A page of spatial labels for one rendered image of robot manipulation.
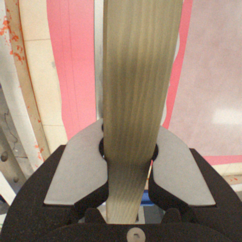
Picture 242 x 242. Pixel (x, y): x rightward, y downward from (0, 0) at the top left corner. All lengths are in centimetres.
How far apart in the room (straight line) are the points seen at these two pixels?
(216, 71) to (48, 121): 34
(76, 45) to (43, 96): 12
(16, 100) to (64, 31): 14
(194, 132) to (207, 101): 7
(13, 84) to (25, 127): 8
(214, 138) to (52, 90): 37
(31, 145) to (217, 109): 39
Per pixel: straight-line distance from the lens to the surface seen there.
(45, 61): 28
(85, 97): 27
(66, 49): 26
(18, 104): 29
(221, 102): 33
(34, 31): 28
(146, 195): 39
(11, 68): 27
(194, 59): 27
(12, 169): 38
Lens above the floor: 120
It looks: 60 degrees down
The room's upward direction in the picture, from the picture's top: 180 degrees clockwise
